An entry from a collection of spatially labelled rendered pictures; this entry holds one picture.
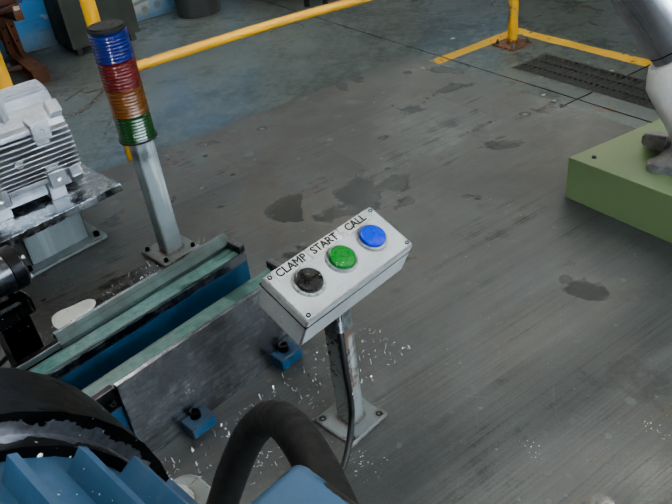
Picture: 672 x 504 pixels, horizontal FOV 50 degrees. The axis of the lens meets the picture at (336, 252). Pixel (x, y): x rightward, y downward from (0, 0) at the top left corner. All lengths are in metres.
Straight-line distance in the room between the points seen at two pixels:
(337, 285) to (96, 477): 0.54
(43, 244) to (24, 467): 1.20
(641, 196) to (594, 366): 0.36
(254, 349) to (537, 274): 0.47
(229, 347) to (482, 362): 0.35
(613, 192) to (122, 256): 0.88
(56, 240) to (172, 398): 0.56
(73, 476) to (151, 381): 0.67
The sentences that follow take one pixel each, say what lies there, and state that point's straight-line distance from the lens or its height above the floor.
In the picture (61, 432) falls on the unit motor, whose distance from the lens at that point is 0.26.
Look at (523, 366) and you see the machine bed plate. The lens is 1.02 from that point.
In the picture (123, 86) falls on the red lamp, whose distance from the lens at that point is 1.18.
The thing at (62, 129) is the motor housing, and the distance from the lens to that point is 1.32.
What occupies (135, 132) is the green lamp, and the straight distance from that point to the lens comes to 1.21.
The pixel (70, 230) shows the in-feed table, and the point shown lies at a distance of 1.43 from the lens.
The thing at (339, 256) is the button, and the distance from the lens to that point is 0.76.
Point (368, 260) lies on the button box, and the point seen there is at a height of 1.06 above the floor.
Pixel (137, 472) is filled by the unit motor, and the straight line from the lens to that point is 0.26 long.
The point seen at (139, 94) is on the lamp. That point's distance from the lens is 1.20.
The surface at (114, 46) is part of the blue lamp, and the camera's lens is 1.17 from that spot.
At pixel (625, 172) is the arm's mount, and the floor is 0.88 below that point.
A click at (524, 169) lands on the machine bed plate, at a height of 0.80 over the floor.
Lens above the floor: 1.51
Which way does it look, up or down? 34 degrees down
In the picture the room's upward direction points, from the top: 8 degrees counter-clockwise
